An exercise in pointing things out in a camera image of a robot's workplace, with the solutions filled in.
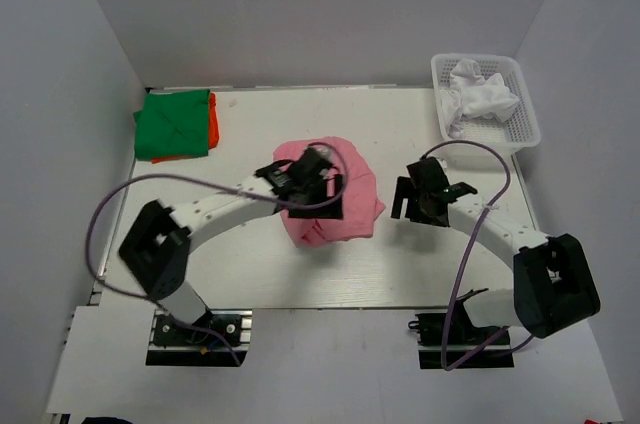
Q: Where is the pink t shirt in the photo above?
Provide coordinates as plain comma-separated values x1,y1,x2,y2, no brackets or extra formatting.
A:
273,136,385,248

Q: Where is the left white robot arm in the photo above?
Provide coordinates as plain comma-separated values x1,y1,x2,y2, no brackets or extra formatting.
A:
118,142,348,343

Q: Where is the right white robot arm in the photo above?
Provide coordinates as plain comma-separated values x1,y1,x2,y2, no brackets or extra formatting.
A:
391,157,601,343

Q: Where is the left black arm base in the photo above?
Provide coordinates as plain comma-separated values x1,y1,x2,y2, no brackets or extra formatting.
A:
145,310,253,368

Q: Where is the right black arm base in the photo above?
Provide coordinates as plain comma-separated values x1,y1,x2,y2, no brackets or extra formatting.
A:
407,312,514,370

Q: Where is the white crumpled t shirt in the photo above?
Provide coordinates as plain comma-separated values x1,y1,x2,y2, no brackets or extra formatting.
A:
439,58,520,138

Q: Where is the white plastic basket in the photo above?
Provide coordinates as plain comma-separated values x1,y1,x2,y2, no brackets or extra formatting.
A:
431,53,541,156

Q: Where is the green folded t shirt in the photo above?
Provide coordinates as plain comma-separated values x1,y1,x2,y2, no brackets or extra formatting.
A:
133,89,210,161

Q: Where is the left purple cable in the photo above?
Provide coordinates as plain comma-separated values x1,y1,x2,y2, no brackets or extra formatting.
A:
85,143,347,368

